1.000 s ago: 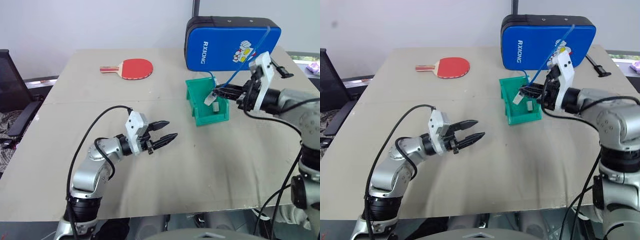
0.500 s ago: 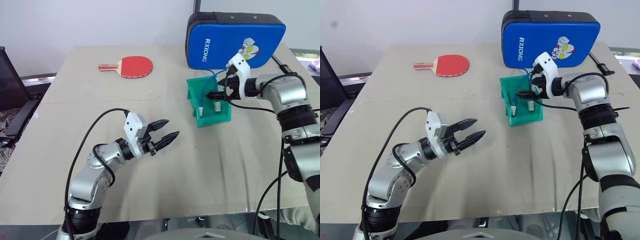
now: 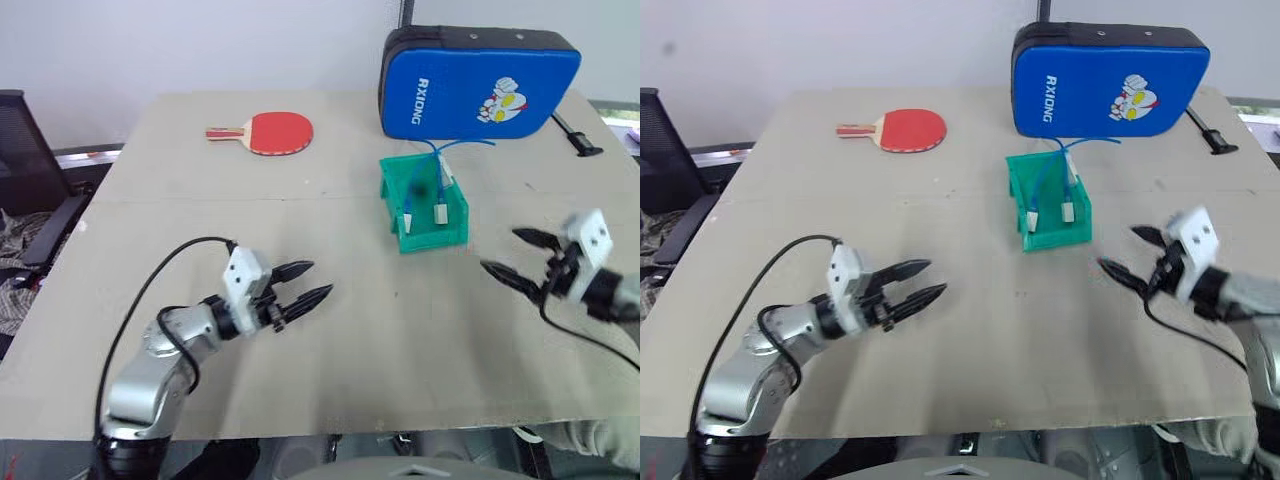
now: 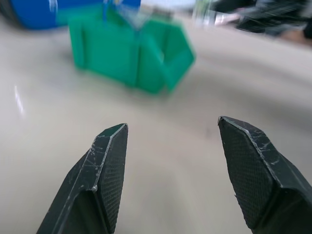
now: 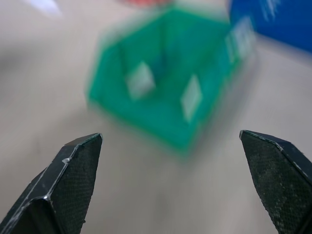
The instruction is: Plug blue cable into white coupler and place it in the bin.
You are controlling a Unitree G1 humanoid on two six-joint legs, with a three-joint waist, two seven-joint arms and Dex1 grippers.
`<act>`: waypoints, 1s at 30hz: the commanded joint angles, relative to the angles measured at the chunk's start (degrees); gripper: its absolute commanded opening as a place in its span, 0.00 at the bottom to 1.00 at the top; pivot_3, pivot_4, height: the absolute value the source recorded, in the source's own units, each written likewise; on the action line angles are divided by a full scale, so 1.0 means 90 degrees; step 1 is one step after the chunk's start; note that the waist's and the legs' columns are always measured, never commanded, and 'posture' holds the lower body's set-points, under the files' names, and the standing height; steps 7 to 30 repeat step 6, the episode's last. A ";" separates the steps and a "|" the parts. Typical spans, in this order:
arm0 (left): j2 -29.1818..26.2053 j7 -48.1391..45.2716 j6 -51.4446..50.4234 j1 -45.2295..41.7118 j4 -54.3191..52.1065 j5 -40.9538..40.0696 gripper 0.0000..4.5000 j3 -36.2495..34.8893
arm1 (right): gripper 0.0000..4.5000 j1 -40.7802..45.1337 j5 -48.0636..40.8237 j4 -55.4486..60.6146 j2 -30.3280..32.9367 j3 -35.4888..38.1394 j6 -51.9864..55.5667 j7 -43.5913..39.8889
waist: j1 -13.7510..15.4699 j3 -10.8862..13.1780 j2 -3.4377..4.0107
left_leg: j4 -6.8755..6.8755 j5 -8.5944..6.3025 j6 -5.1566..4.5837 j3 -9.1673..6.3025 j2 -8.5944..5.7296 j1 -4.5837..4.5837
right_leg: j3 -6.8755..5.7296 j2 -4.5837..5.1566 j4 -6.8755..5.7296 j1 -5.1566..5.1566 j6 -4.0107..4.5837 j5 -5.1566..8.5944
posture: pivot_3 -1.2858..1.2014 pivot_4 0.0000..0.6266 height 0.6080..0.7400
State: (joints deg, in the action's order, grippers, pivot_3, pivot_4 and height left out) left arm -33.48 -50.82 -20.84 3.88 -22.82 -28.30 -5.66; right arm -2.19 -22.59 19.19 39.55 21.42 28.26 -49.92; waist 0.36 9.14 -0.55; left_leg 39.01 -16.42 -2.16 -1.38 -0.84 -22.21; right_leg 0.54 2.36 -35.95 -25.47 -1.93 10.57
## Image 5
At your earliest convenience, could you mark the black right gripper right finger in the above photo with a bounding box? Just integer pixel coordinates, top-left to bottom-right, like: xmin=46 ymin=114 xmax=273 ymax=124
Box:
xmin=239 ymin=130 xmax=312 ymax=234

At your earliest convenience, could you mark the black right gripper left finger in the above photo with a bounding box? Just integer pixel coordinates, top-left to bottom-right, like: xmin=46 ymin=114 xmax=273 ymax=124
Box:
xmin=0 ymin=133 xmax=103 ymax=234

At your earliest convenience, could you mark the white coupler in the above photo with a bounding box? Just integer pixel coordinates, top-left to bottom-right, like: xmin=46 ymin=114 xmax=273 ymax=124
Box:
xmin=124 ymin=61 xmax=156 ymax=100
xmin=179 ymin=74 xmax=204 ymax=122

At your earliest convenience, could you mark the green plastic bin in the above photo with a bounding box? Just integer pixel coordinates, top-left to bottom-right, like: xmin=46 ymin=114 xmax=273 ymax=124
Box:
xmin=84 ymin=8 xmax=256 ymax=160

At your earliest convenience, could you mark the blue plastic bin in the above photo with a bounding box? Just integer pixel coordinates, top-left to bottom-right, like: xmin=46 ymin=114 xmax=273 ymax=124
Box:
xmin=228 ymin=0 xmax=312 ymax=53

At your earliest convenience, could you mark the red plastic bin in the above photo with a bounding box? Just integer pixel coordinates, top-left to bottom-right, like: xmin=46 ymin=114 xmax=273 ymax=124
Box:
xmin=120 ymin=0 xmax=173 ymax=9

